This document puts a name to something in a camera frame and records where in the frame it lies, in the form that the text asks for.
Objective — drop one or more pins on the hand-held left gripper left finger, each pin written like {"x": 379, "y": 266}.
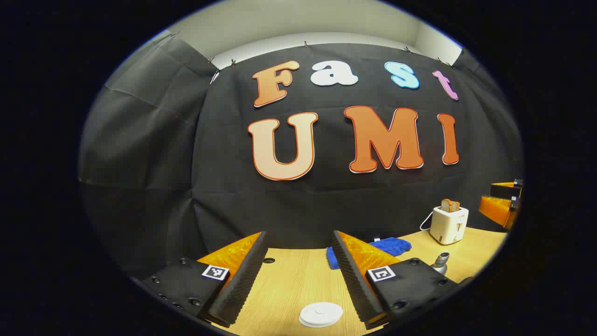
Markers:
{"x": 242, "y": 275}

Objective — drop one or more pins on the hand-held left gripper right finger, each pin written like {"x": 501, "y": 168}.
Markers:
{"x": 354, "y": 280}

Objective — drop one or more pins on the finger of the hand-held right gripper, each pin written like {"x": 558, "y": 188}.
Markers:
{"x": 506, "y": 190}
{"x": 496, "y": 210}

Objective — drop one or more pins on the silver water bottle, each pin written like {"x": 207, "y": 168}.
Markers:
{"x": 441, "y": 262}

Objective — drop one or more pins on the toasted bread slice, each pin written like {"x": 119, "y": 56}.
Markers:
{"x": 450, "y": 205}

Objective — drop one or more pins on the blue towel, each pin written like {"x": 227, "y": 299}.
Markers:
{"x": 392, "y": 246}

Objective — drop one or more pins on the white toaster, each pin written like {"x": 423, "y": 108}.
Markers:
{"x": 447, "y": 226}

